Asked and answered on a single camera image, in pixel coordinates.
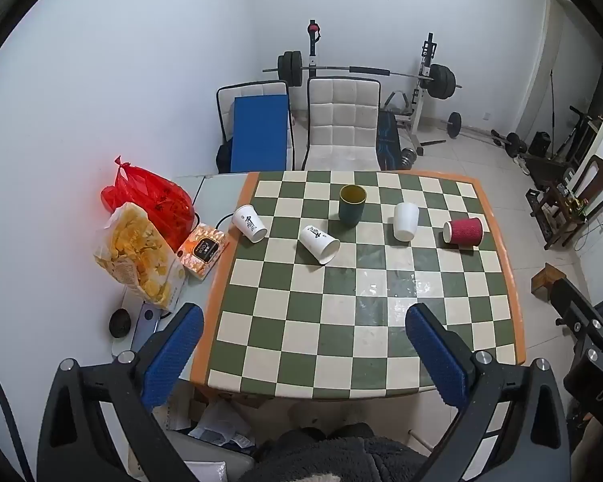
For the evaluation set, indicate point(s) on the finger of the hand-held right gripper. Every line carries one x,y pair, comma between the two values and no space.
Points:
575,306

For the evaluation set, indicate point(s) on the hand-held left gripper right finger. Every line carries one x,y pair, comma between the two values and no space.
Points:
439,356

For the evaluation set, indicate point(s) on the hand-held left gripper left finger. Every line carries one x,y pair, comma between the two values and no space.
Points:
173,356

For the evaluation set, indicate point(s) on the person's right forearm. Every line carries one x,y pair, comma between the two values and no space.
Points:
598,447

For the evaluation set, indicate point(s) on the red ribbed paper cup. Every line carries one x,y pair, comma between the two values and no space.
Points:
465,232

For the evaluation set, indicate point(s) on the plain white paper cup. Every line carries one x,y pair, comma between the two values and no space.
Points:
405,223

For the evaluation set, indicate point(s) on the white printed paper cup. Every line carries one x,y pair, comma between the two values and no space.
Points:
248,222
317,241

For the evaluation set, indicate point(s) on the dark green cup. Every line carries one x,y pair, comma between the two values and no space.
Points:
350,213

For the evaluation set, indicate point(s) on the small wooden stool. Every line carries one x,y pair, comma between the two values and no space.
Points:
550,278

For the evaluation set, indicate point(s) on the white flat device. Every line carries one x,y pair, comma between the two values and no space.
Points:
148,317

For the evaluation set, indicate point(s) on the dark avocado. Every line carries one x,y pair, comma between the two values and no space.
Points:
119,322

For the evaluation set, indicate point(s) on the crumpled white papers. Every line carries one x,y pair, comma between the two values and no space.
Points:
221,421

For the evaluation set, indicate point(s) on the green white checkered table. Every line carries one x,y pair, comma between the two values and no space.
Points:
372,281

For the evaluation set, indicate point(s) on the orange black tissue packet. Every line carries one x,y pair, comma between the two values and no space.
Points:
203,251

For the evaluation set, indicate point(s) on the clear bag of yellow chips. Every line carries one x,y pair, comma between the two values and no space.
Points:
135,251

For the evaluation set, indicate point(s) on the person's grey fleece clothing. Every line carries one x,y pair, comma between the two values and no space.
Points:
331,457

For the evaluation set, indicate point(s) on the red plastic bag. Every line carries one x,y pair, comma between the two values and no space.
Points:
161,201

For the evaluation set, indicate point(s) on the grey side table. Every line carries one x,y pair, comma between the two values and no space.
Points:
211,201

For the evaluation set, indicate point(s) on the black speaker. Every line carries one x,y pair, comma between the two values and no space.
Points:
538,143

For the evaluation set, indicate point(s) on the chrome dumbbell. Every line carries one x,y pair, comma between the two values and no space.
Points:
409,157

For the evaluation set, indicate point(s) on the small barbell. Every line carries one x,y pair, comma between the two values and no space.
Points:
454,125

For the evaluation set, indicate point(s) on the black blue patterned pad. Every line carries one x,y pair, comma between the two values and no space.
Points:
388,140

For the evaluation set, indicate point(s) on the blue folded mat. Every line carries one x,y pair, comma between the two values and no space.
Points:
259,130

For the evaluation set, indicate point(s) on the white barbell rack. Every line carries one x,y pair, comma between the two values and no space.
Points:
418,110

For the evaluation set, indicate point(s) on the white padded chair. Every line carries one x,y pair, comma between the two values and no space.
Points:
341,120

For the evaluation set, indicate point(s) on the barbell with black plates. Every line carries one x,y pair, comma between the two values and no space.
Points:
291,68

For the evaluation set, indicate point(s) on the white door frame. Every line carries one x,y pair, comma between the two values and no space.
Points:
542,60

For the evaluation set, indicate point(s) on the white chair with black frame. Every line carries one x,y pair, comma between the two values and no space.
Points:
251,88

